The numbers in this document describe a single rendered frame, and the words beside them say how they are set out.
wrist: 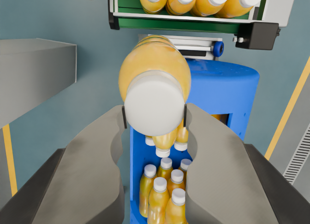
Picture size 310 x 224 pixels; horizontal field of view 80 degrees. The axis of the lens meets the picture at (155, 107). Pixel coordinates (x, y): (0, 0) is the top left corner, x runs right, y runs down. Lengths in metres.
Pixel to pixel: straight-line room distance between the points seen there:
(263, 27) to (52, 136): 1.81
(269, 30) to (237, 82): 0.29
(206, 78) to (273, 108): 1.68
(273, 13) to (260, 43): 0.20
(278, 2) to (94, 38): 1.21
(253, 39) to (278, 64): 1.28
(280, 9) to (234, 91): 0.49
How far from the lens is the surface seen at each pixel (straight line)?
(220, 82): 0.33
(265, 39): 0.61
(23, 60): 1.06
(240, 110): 0.38
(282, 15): 0.80
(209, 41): 0.63
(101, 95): 1.66
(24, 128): 2.08
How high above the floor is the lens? 1.53
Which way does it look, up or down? 69 degrees down
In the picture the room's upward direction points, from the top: 177 degrees clockwise
